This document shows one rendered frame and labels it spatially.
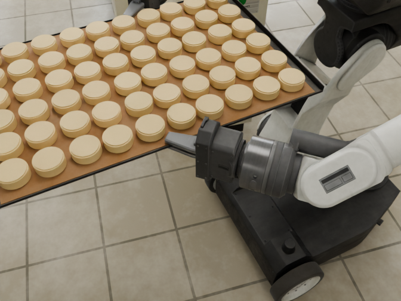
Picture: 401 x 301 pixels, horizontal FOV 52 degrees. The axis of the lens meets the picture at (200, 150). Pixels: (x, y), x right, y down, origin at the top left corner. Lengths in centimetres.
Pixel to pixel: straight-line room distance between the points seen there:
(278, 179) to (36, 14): 260
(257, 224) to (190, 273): 33
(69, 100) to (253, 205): 98
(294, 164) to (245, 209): 95
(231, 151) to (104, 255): 117
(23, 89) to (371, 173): 60
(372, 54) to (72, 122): 70
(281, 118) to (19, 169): 75
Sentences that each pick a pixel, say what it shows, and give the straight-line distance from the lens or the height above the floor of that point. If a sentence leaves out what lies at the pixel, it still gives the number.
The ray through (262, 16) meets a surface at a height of 66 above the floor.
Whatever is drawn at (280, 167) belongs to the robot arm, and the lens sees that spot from 62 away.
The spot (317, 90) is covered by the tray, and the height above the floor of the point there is 100.
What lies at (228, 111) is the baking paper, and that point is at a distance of 74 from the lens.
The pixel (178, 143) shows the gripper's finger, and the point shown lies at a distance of 68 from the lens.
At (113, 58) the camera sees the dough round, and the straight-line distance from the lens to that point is 84.
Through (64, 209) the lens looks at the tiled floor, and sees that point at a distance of 188.
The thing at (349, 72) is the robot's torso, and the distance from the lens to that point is 106.
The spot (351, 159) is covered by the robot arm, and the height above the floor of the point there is 107.
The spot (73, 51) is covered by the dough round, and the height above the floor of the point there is 102.
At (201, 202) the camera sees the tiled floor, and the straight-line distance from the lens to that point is 180.
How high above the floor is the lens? 152
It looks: 51 degrees down
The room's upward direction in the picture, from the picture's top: straight up
